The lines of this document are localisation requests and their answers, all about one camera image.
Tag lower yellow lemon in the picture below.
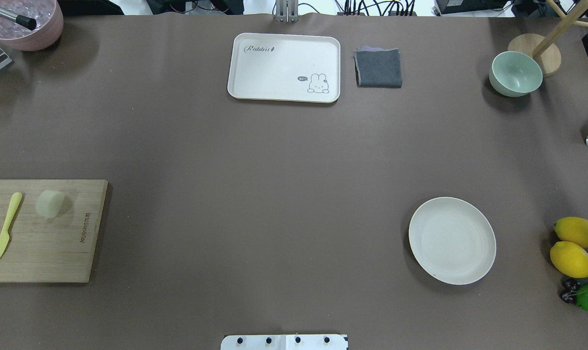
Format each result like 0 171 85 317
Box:
550 241 588 279

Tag pale steamed bun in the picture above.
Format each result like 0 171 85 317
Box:
35 189 66 219

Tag pink ice bucket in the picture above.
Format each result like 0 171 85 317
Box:
0 0 64 52

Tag white round plate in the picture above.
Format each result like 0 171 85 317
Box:
409 196 497 285

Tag wooden cutting board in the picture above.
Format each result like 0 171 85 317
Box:
0 179 108 283

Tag white rabbit tray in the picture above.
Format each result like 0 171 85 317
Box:
227 33 341 104

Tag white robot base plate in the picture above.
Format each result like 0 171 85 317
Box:
220 334 349 350

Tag metal ice scoop handle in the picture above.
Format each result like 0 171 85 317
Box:
0 7 37 31

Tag green bowl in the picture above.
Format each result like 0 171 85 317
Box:
488 51 543 97

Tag grey folded cloth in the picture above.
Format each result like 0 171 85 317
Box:
354 47 403 88

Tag metal camera mount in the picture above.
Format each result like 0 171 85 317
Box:
274 0 300 23

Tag yellow lemon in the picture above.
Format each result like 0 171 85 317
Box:
553 216 588 248
550 241 588 279

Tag yellow plastic knife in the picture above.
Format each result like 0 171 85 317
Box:
0 192 23 259

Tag upper yellow lemon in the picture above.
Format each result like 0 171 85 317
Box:
553 216 588 248

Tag wooden stand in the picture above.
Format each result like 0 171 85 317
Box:
507 0 588 77

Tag dark cherries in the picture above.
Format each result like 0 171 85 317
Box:
560 278 581 304

